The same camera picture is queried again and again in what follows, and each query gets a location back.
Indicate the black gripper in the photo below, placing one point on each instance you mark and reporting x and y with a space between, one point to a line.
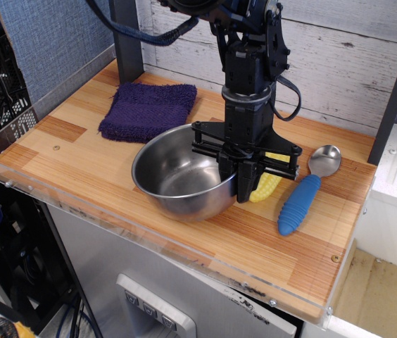
240 141

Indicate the silver metal pot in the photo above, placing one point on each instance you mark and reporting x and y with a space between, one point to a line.
182 184

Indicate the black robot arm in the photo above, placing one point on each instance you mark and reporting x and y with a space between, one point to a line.
253 56

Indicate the yellow plastic corn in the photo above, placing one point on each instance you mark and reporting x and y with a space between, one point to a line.
267 182

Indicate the purple rag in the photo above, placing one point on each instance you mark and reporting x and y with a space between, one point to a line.
140 112

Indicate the silver toy fridge cabinet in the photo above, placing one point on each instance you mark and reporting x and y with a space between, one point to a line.
99 256

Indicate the blue fabric partition panel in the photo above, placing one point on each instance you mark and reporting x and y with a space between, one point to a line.
52 40

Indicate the clear acrylic table guard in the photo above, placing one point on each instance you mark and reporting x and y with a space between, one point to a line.
66 163

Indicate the blue handled metal spoon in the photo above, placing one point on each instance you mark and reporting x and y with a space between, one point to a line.
325 161

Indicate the black metal post left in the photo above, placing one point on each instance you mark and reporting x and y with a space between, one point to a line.
127 49

